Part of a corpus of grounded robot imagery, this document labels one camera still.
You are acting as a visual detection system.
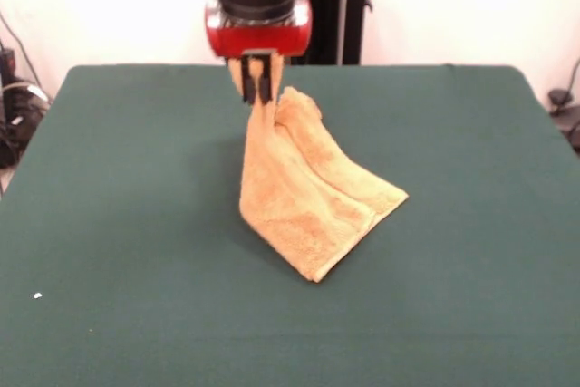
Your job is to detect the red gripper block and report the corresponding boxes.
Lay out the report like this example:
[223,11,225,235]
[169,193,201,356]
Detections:
[203,0,314,105]

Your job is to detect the tan terry towel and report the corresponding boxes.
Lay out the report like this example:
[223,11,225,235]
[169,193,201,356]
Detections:
[226,54,410,284]

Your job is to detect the black stand column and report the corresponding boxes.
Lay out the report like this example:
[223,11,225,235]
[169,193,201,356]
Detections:
[296,0,377,66]

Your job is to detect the dark green table cloth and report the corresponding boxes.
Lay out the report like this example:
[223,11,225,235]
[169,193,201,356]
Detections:
[0,63,580,387]

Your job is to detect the black block with red dot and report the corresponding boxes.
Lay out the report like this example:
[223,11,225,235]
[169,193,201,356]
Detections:
[0,45,17,72]

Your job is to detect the dark grey round knob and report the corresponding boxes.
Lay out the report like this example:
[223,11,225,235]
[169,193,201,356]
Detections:
[547,88,573,107]

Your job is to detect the black equipment base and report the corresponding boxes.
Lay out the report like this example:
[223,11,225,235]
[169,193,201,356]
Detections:
[551,104,580,152]

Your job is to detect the white cable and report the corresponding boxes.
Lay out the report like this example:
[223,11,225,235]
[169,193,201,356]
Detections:
[0,82,50,105]

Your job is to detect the black cable bundle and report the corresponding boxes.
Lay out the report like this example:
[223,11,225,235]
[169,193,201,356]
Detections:
[0,87,51,169]

